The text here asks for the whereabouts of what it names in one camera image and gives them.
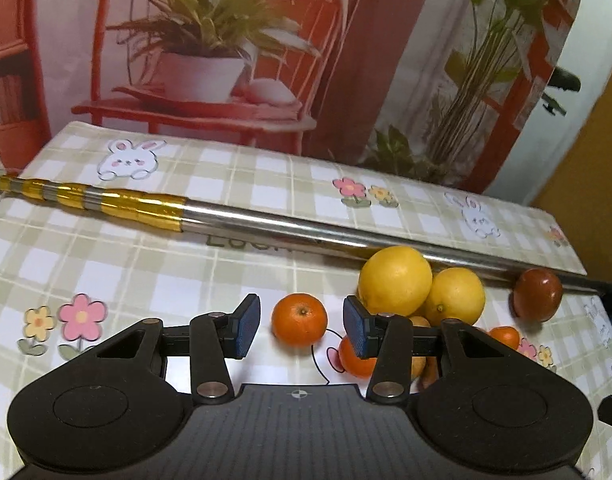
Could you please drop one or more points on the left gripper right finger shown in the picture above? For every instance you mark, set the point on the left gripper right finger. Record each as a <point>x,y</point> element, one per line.
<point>388,339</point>

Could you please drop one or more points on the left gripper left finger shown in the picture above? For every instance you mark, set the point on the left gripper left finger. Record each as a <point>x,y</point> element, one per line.
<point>215,337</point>

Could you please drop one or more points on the mandarin orange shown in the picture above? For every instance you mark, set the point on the mandarin orange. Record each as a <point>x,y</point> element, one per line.
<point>299,320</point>
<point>359,368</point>

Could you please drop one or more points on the large yellow lemon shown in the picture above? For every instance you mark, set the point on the large yellow lemon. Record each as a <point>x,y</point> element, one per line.
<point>396,280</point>

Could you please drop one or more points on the brown longan upper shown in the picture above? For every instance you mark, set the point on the brown longan upper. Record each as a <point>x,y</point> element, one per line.
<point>419,321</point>

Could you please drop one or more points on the large red apple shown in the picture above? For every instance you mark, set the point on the large red apple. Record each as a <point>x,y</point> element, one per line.
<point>430,373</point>

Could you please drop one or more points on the small mandarin right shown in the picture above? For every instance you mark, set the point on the small mandarin right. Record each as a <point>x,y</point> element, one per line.
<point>507,335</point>

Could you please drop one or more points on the telescopic metal fruit picker pole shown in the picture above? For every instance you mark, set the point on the telescopic metal fruit picker pole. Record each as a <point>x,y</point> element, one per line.
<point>174,213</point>

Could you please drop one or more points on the wooden door panel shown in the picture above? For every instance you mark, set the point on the wooden door panel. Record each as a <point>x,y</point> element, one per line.
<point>579,194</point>

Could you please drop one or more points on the red room backdrop poster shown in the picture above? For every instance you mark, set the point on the red room backdrop poster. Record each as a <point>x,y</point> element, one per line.
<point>432,90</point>

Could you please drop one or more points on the black bicycle seat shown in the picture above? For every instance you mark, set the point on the black bicycle seat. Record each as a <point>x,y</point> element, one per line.
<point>560,79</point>

